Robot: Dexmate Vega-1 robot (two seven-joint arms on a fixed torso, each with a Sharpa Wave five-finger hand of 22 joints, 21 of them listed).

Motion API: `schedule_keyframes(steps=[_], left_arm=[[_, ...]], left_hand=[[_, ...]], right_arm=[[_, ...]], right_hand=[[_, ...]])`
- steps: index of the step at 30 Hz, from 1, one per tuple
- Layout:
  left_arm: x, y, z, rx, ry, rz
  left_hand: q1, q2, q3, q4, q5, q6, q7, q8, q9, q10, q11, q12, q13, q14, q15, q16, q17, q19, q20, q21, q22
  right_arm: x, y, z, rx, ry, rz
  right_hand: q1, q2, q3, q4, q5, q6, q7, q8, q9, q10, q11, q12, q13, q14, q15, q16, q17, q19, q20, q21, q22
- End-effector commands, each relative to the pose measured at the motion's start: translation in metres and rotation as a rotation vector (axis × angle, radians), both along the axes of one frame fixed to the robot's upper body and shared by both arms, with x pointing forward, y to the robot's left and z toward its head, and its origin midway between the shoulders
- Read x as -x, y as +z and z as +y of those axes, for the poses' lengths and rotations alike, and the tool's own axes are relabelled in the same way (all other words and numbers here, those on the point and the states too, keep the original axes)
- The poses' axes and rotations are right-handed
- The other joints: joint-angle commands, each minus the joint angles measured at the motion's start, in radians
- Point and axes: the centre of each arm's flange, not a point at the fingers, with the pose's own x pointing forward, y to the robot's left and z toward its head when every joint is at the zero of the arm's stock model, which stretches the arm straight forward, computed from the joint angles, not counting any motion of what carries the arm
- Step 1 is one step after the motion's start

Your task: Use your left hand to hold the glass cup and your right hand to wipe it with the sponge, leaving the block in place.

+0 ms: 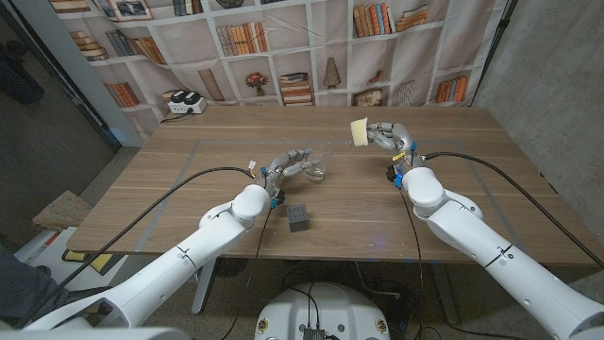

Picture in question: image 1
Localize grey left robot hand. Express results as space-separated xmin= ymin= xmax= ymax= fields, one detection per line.
xmin=258 ymin=147 xmax=323 ymax=200

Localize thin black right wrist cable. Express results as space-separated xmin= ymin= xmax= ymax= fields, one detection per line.
xmin=397 ymin=184 xmax=427 ymax=340

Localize black backdrop stand pole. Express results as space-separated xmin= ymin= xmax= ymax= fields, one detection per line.
xmin=471 ymin=0 xmax=518 ymax=108

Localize dark grey block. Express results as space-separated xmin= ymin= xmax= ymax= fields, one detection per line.
xmin=286 ymin=203 xmax=310 ymax=233

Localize printed bookshelf backdrop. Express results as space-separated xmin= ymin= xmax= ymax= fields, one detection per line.
xmin=46 ymin=0 xmax=512 ymax=139

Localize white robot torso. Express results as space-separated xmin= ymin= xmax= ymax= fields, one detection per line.
xmin=254 ymin=281 xmax=392 ymax=340

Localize black power strip cord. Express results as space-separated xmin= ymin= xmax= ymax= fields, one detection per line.
xmin=159 ymin=110 xmax=193 ymax=126

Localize white box on floor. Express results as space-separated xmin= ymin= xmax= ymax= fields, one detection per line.
xmin=13 ymin=226 xmax=80 ymax=292

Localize grey table leg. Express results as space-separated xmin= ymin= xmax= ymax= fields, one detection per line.
xmin=190 ymin=257 xmax=219 ymax=315
xmin=430 ymin=263 xmax=461 ymax=326

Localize clear glass cup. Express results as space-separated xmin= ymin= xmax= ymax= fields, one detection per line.
xmin=304 ymin=144 xmax=334 ymax=183

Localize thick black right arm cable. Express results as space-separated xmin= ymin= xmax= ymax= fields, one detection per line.
xmin=421 ymin=150 xmax=604 ymax=271

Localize thin black left wrist cable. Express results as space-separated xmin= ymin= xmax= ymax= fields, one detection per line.
xmin=229 ymin=206 xmax=276 ymax=340

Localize speckled cork board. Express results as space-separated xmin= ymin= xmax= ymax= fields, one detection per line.
xmin=31 ymin=190 xmax=94 ymax=231

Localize person in dark trousers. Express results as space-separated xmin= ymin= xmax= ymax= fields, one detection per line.
xmin=0 ymin=243 xmax=112 ymax=328

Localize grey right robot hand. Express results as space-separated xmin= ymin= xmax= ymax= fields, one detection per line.
xmin=365 ymin=122 xmax=427 ymax=179

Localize pale yellow sponge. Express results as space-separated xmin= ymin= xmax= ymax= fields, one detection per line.
xmin=349 ymin=117 xmax=371 ymax=148

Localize yellow and black floor item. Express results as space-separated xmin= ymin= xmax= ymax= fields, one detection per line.
xmin=61 ymin=248 xmax=115 ymax=277

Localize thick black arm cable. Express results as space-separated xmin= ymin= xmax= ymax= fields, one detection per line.
xmin=27 ymin=165 xmax=259 ymax=314
xmin=421 ymin=150 xmax=604 ymax=271

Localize white power strip black plugs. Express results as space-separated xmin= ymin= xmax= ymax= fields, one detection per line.
xmin=167 ymin=90 xmax=209 ymax=115

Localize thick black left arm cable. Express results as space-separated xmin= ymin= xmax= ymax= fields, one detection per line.
xmin=27 ymin=165 xmax=259 ymax=314

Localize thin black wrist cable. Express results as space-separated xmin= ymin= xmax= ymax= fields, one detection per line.
xmin=397 ymin=184 xmax=427 ymax=340
xmin=229 ymin=206 xmax=276 ymax=340

